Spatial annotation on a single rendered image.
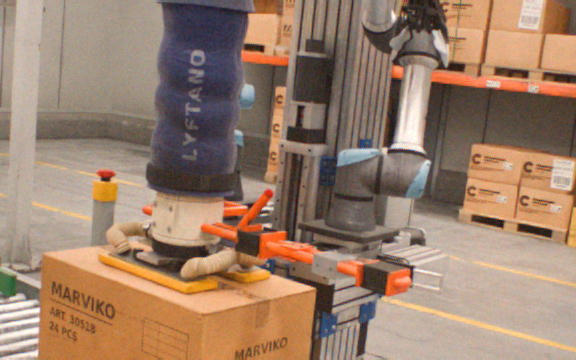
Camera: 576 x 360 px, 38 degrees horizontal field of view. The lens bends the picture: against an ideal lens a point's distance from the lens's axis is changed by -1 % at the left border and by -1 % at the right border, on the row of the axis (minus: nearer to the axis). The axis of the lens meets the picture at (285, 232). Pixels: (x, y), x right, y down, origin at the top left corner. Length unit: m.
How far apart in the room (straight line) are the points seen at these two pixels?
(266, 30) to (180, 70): 8.86
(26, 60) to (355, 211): 3.51
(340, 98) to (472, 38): 6.90
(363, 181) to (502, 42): 7.02
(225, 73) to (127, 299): 0.58
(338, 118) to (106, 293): 0.99
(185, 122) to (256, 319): 0.49
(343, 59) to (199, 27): 0.77
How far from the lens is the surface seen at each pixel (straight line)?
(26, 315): 3.08
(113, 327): 2.07
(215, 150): 2.02
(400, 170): 2.42
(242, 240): 1.95
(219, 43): 2.01
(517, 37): 9.31
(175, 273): 2.03
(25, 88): 5.59
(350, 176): 2.42
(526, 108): 10.60
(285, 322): 2.06
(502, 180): 9.33
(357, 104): 2.67
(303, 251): 1.90
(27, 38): 5.58
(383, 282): 1.73
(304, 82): 2.62
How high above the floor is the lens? 1.48
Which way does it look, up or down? 11 degrees down
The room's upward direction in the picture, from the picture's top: 6 degrees clockwise
